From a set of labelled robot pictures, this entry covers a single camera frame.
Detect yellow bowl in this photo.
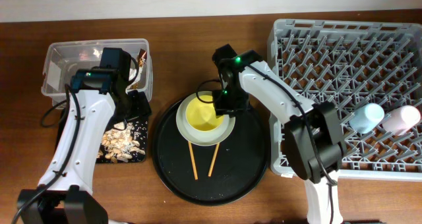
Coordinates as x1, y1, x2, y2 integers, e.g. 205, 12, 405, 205
185, 95, 224, 132

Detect food scraps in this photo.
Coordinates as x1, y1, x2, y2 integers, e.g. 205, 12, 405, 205
97, 121, 148, 163

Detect grey plate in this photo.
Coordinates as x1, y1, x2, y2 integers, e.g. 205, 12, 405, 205
175, 91, 235, 146

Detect brown snack wrapper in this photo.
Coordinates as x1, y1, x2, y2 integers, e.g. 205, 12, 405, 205
137, 49, 148, 68

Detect wooden chopstick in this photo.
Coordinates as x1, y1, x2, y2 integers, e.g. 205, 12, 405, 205
208, 142, 220, 177
188, 141, 198, 181

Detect blue cup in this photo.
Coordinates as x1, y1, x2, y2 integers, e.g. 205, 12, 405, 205
349, 103, 384, 134

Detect pink cup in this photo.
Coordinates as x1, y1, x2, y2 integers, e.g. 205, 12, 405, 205
382, 105, 421, 136

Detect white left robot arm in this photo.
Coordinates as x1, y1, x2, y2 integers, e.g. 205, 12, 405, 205
12, 67, 144, 223

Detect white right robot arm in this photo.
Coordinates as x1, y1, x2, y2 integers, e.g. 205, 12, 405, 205
212, 44, 346, 223

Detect clear plastic waste bin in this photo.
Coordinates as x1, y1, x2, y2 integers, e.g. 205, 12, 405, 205
41, 38, 153, 105

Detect grey dishwasher rack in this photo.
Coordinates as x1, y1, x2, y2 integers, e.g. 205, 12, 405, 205
267, 19, 421, 182

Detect black rectangular tray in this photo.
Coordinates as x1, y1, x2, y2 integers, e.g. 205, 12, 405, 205
53, 104, 150, 165

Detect round black serving tray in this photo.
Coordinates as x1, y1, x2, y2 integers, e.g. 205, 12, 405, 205
152, 101, 270, 206

